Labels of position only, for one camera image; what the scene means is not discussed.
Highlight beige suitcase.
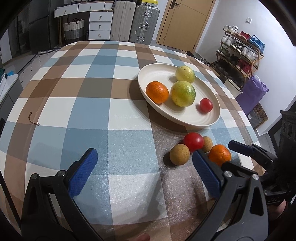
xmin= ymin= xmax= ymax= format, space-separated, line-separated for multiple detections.
xmin=110 ymin=0 xmax=137 ymax=42

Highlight white waste bin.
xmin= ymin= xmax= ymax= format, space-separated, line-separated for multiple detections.
xmin=225 ymin=77 xmax=243 ymax=98

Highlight white desk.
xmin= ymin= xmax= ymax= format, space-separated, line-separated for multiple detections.
xmin=54 ymin=1 xmax=115 ymax=18

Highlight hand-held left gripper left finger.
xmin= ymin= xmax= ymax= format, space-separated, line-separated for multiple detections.
xmin=21 ymin=148 xmax=104 ymax=241

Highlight rows of shoes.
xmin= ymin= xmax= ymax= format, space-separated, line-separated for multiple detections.
xmin=217 ymin=25 xmax=265 ymax=78

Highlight wooden door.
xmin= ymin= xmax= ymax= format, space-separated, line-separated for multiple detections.
xmin=157 ymin=0 xmax=216 ymax=52

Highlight brown longan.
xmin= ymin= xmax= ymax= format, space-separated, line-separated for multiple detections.
xmin=202 ymin=136 xmax=213 ymax=152
xmin=169 ymin=144 xmax=190 ymax=166

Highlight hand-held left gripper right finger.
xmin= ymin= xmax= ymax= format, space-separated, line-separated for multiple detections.
xmin=187 ymin=149 xmax=269 ymax=241

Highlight wooden shoe rack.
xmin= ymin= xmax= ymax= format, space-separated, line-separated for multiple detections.
xmin=216 ymin=25 xmax=264 ymax=81

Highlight silver suitcase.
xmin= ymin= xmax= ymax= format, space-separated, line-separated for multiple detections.
xmin=129 ymin=4 xmax=161 ymax=45

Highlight large red tomato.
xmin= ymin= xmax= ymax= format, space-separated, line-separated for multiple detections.
xmin=183 ymin=132 xmax=205 ymax=153

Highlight brown doormat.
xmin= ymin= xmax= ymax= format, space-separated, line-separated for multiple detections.
xmin=248 ymin=103 xmax=269 ymax=129

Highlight small orange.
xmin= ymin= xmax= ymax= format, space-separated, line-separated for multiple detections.
xmin=208 ymin=144 xmax=232 ymax=166

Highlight purple bag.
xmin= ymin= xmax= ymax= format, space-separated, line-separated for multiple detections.
xmin=236 ymin=75 xmax=269 ymax=116

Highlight woven laundry basket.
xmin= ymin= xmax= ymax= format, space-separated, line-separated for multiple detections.
xmin=63 ymin=19 xmax=85 ymax=40

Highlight green yellow round fruit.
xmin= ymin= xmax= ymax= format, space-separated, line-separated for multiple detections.
xmin=171 ymin=80 xmax=196 ymax=107

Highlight grey side cabinet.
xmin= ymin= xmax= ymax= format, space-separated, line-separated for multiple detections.
xmin=0 ymin=74 xmax=22 ymax=112

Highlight pile of floor shoes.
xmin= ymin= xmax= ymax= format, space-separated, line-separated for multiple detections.
xmin=185 ymin=51 xmax=218 ymax=70

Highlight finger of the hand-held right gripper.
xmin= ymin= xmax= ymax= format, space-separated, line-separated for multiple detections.
xmin=228 ymin=140 xmax=278 ymax=173

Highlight checked tablecloth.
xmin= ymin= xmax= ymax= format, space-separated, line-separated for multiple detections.
xmin=0 ymin=40 xmax=266 ymax=241

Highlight white dotted rug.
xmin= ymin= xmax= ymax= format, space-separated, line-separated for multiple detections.
xmin=17 ymin=47 xmax=62 ymax=77

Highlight cream round plate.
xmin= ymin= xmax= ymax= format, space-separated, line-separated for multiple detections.
xmin=138 ymin=63 xmax=221 ymax=127

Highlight white drawer cabinet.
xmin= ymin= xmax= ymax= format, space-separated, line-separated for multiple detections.
xmin=88 ymin=10 xmax=114 ymax=40

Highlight large orange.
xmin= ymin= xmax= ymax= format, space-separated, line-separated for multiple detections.
xmin=146 ymin=81 xmax=169 ymax=104

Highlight small red tomato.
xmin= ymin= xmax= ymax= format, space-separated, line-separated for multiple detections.
xmin=199 ymin=98 xmax=213 ymax=113

